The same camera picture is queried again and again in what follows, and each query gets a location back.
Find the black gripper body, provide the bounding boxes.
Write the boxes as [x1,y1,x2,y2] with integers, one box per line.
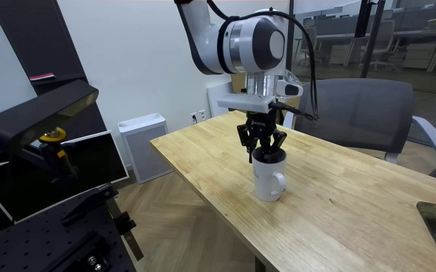
[242,110,281,134]

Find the white ceramic mug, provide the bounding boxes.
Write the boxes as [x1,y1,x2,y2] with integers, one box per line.
[251,149,289,202]

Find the cardboard box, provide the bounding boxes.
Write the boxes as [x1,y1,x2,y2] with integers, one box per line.
[230,72,301,125]

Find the grey office chair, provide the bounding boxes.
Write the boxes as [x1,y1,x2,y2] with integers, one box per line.
[283,77,436,181]

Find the white air purifier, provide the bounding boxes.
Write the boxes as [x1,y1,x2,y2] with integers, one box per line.
[116,111,175,184]

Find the black vertical pole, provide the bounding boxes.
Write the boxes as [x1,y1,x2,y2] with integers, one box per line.
[352,0,387,80]

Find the office desk behind glass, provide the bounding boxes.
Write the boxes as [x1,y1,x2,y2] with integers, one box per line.
[393,27,436,74]

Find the pink label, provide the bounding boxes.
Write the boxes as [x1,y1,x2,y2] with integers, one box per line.
[27,72,57,83]

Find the black diagonal beam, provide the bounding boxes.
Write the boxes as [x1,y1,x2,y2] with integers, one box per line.
[0,0,109,140]

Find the black perforated breadboard table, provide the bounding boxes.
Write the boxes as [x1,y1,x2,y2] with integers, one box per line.
[0,182,139,272]

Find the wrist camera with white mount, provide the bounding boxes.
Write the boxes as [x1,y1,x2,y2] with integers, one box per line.
[216,69,304,114]

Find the white wall outlet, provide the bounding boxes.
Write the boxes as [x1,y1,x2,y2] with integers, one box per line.
[189,108,209,125]

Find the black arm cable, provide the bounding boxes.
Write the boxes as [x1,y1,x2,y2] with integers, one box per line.
[206,0,321,122]

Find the brown metal bracket strip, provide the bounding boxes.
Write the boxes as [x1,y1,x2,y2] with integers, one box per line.
[107,197,145,262]

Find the black panel with white frame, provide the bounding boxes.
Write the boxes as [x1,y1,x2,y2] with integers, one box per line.
[0,128,130,225]

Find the camera mount with yellow knob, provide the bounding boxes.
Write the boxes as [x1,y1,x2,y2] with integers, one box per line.
[22,125,78,187]

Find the black stereo camera bar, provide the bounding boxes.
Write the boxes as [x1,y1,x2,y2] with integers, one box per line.
[0,78,100,152]

